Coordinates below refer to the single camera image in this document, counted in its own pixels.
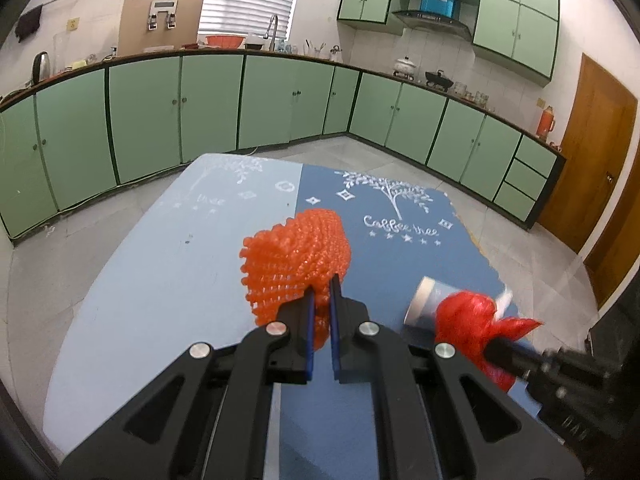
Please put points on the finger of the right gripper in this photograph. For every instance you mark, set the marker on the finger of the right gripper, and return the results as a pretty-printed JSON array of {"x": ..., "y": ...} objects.
[{"x": 514, "y": 358}]

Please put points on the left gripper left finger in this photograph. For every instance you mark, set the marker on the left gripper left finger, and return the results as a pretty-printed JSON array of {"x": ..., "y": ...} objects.
[{"x": 206, "y": 415}]

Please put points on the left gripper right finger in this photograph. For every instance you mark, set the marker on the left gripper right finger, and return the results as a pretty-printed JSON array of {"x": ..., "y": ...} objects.
[{"x": 436, "y": 415}]

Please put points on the red plastic bag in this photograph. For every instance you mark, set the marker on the red plastic bag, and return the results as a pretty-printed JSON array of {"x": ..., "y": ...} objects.
[{"x": 467, "y": 321}]

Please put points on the blue paper cup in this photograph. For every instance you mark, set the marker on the blue paper cup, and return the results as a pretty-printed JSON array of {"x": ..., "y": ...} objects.
[{"x": 421, "y": 312}]

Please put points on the orange foam net sleeve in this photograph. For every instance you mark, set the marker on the orange foam net sleeve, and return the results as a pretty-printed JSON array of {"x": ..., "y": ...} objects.
[{"x": 279, "y": 264}]

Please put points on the kitchen faucet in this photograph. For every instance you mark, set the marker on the kitchen faucet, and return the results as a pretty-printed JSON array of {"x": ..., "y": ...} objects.
[{"x": 271, "y": 32}]

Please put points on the black glass cabinet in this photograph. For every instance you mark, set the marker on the black glass cabinet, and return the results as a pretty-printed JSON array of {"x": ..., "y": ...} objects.
[{"x": 614, "y": 341}]

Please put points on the wooden door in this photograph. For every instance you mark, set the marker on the wooden door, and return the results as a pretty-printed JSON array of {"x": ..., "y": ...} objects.
[
  {"x": 618, "y": 246},
  {"x": 595, "y": 146}
]

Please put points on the blue table mat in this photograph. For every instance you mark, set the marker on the blue table mat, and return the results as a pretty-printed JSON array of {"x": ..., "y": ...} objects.
[{"x": 230, "y": 240}]

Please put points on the orange thermos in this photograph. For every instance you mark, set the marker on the orange thermos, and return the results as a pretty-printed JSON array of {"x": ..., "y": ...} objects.
[{"x": 546, "y": 123}]

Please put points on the black wok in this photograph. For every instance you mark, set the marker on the black wok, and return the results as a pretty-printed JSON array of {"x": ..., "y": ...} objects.
[{"x": 439, "y": 81}]

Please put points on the white pot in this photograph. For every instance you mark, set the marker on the white pot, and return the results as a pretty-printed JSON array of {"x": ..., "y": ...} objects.
[{"x": 404, "y": 68}]

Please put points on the green lower cabinets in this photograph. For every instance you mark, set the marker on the green lower cabinets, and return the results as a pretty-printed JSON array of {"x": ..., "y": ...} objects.
[{"x": 86, "y": 133}]

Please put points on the green cabinets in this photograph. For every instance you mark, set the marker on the green cabinets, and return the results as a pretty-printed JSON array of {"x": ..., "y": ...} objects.
[
  {"x": 521, "y": 35},
  {"x": 86, "y": 133}
]

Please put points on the green upper cabinets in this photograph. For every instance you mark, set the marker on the green upper cabinets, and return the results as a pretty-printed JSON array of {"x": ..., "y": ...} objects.
[{"x": 521, "y": 35}]

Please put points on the range hood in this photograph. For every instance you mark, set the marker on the range hood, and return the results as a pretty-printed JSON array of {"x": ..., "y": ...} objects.
[{"x": 434, "y": 16}]

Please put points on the red basin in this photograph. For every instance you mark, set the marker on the red basin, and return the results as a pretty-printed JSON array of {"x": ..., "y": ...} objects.
[{"x": 226, "y": 42}]

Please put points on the electric kettle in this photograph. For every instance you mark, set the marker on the electric kettle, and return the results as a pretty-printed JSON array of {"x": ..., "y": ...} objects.
[{"x": 41, "y": 68}]

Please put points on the cardboard box with scale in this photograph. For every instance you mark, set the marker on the cardboard box with scale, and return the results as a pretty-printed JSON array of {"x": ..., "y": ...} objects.
[{"x": 148, "y": 26}]

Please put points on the dark hanging towel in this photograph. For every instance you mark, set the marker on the dark hanging towel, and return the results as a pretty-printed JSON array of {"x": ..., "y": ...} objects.
[{"x": 28, "y": 23}]

